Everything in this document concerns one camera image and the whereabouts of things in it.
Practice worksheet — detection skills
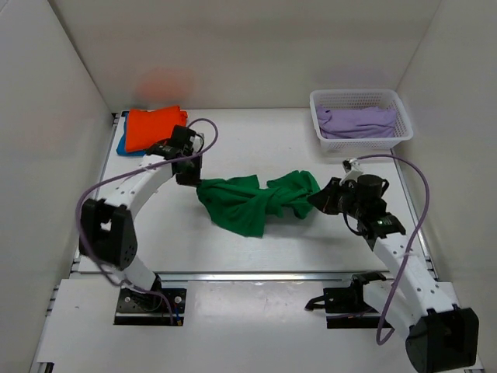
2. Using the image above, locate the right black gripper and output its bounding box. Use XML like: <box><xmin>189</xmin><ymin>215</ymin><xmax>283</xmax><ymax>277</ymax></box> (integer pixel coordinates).
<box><xmin>309</xmin><ymin>177</ymin><xmax>366</xmax><ymax>220</ymax></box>

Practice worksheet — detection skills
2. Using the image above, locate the green t shirt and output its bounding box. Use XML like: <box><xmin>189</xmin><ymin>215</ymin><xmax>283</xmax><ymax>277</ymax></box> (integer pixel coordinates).
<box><xmin>196</xmin><ymin>170</ymin><xmax>320</xmax><ymax>238</ymax></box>

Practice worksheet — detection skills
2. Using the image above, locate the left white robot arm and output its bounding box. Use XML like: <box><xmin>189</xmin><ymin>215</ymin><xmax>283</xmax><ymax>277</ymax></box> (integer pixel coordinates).
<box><xmin>76</xmin><ymin>126</ymin><xmax>209</xmax><ymax>309</ymax></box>

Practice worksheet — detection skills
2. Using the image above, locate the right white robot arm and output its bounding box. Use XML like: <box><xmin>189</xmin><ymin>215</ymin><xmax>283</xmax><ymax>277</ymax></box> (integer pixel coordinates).
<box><xmin>306</xmin><ymin>175</ymin><xmax>479</xmax><ymax>372</ymax></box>

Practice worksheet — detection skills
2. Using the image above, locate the folded orange t shirt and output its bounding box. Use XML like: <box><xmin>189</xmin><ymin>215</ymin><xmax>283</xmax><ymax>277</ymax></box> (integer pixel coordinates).
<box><xmin>124</xmin><ymin>106</ymin><xmax>188</xmax><ymax>153</ymax></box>

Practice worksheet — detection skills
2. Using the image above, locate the folded blue t shirt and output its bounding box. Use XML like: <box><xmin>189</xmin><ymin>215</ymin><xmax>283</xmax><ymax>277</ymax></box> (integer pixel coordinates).
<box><xmin>116</xmin><ymin>111</ymin><xmax>145</xmax><ymax>157</ymax></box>

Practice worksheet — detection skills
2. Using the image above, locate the purple t shirt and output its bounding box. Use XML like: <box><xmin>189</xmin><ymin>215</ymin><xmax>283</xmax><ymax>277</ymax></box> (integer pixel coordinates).
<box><xmin>316</xmin><ymin>106</ymin><xmax>397</xmax><ymax>139</ymax></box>

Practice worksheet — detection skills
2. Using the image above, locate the white plastic basket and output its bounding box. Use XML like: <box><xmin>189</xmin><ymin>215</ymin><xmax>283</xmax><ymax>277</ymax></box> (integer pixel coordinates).
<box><xmin>310</xmin><ymin>89</ymin><xmax>413</xmax><ymax>151</ymax></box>

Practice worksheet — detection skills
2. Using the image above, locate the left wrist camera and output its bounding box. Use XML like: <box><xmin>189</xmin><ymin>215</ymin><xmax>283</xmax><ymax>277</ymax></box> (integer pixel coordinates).
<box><xmin>192</xmin><ymin>132</ymin><xmax>205</xmax><ymax>153</ymax></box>

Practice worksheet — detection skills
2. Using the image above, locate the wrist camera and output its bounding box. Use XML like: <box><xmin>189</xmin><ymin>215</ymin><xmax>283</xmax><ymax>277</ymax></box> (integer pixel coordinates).
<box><xmin>192</xmin><ymin>132</ymin><xmax>205</xmax><ymax>153</ymax></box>
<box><xmin>340</xmin><ymin>159</ymin><xmax>363</xmax><ymax>185</ymax></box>

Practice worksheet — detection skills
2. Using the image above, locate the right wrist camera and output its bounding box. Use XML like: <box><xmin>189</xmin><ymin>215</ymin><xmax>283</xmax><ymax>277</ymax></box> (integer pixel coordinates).
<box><xmin>340</xmin><ymin>159</ymin><xmax>363</xmax><ymax>185</ymax></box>

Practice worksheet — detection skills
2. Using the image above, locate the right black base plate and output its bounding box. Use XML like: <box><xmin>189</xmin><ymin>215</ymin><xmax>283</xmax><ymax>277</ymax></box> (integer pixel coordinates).
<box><xmin>304</xmin><ymin>271</ymin><xmax>387</xmax><ymax>329</ymax></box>

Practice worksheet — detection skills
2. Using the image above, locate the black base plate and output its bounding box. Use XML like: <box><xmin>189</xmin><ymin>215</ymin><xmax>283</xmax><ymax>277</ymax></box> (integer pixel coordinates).
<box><xmin>113</xmin><ymin>288</ymin><xmax>187</xmax><ymax>327</ymax></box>
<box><xmin>304</xmin><ymin>271</ymin><xmax>387</xmax><ymax>329</ymax></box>

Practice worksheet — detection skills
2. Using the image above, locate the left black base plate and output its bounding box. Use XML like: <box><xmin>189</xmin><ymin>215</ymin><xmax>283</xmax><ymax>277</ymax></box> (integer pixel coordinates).
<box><xmin>113</xmin><ymin>288</ymin><xmax>187</xmax><ymax>327</ymax></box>

